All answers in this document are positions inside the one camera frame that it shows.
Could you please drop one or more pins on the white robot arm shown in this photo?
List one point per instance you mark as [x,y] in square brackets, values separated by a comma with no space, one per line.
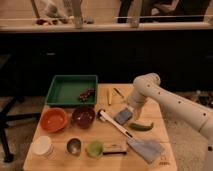
[197,116]

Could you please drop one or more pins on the orange bowl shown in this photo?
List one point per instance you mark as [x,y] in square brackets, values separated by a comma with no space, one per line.
[53,120]

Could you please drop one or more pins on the green chili pepper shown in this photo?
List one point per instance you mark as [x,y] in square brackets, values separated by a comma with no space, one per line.
[139,127]

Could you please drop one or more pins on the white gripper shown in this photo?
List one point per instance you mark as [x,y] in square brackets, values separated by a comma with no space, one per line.
[136,112]

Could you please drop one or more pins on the small metal cup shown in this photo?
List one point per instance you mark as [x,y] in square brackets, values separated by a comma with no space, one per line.
[74,146]

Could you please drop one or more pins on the blue sponge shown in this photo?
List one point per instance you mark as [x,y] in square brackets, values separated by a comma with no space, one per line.
[123,116]

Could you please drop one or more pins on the black handled brush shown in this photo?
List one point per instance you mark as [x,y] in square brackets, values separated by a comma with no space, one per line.
[114,149]

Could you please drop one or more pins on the brown item in tray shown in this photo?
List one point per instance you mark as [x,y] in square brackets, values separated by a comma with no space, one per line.
[85,95]

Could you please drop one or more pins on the dark red bowl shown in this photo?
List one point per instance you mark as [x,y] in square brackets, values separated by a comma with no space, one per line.
[83,116]

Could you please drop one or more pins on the green plastic cup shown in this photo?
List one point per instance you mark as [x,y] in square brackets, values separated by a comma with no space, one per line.
[95,149]

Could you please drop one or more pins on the white paper cup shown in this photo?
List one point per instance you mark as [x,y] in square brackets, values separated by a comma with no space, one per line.
[42,146]

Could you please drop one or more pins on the green plastic tray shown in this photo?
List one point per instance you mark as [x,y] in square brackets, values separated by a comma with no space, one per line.
[65,90]

